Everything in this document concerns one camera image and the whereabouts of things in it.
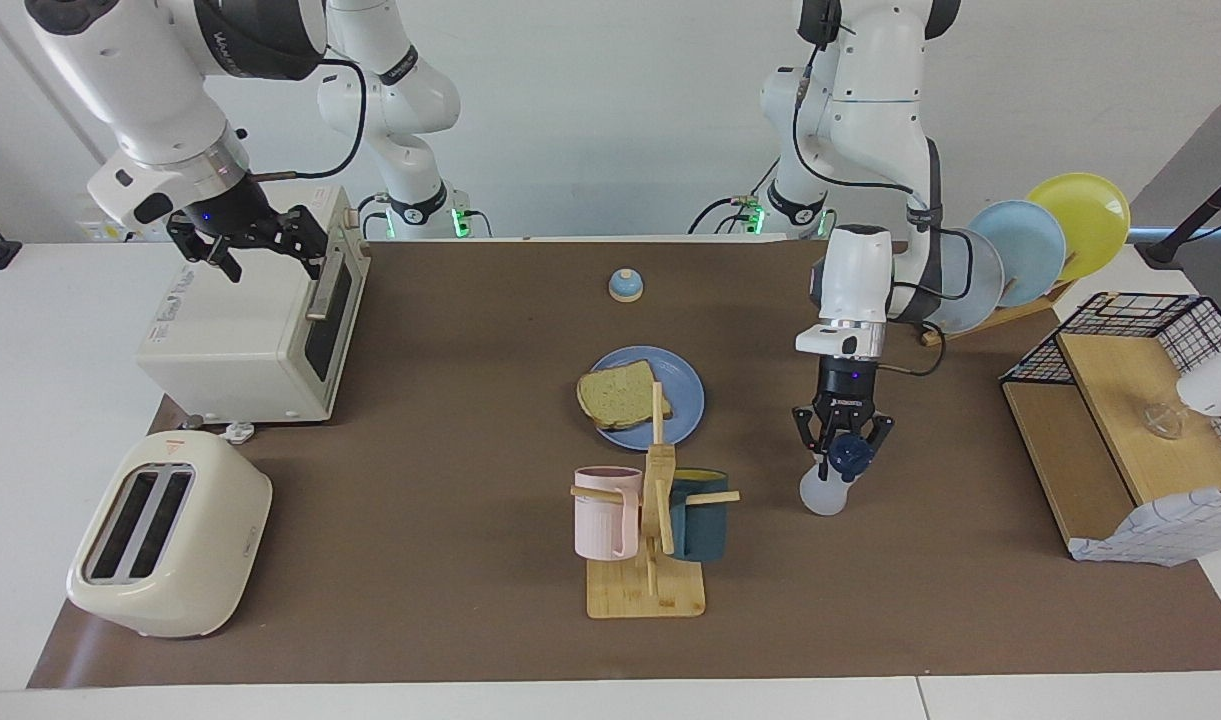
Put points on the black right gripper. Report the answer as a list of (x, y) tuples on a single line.
[(220, 215)]

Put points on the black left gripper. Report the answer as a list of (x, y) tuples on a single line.
[(848, 385)]

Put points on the translucent squeeze bottle navy cap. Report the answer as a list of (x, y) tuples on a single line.
[(825, 495)]

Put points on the toasted bread slice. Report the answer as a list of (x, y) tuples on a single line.
[(615, 395)]

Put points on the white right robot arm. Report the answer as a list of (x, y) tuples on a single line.
[(120, 70)]

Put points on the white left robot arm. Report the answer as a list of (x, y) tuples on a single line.
[(870, 120)]

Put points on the periwinkle blue dinner plate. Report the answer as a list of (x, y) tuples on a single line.
[(685, 415)]

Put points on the pale grey plate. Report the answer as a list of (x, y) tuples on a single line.
[(982, 300)]

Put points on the wooden plate rack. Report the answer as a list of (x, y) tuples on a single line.
[(1000, 316)]

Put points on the light blue plate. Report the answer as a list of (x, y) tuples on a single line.
[(1030, 245)]

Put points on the yellow plate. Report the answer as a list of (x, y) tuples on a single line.
[(1085, 220)]

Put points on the white toaster oven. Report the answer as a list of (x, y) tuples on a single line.
[(250, 340)]

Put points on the dark teal mug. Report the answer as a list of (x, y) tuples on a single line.
[(700, 530)]

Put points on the wooden mug tree stand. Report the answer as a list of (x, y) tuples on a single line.
[(645, 595)]

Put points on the pink ribbed mug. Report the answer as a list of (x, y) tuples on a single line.
[(600, 520)]

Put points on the brown table mat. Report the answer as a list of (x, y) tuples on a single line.
[(420, 500)]

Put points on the small clear glass piece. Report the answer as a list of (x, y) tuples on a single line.
[(1163, 420)]

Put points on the cream two-slot toaster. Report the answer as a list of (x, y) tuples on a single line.
[(210, 560)]

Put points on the white checkered cloth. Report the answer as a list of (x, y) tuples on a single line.
[(1160, 525)]

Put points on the white wall power outlet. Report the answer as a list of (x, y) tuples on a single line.
[(95, 230)]

